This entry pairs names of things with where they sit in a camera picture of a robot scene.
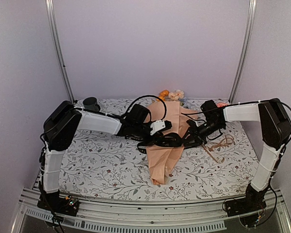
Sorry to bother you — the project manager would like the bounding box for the red patterned small dish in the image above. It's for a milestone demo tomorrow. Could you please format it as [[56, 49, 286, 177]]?
[[216, 102, 228, 107]]

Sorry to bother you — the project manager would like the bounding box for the tan ribbon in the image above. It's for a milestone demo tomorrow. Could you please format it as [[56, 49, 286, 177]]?
[[202, 136, 234, 164]]

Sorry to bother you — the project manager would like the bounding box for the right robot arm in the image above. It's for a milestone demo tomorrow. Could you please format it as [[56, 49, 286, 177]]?
[[183, 98, 291, 212]]

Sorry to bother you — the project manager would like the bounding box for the peach wrapping paper sheet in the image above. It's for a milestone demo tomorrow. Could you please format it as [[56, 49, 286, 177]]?
[[146, 101, 196, 185]]

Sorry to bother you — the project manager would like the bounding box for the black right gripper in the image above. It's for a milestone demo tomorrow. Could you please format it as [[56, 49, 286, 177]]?
[[180, 119, 224, 146]]

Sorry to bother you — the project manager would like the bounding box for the dark grey mug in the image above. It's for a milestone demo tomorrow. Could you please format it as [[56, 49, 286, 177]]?
[[82, 97, 100, 112]]

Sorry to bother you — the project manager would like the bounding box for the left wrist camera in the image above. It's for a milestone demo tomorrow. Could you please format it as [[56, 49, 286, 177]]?
[[150, 120, 172, 135]]

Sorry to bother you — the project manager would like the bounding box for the black printed ribbon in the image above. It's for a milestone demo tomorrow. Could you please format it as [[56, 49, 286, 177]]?
[[137, 133, 190, 154]]

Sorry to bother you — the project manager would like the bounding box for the orange fake flower stem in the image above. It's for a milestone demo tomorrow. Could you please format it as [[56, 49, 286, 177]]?
[[158, 89, 185, 100]]

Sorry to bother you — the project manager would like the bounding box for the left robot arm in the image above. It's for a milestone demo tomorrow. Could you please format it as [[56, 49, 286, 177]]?
[[39, 96, 172, 211]]

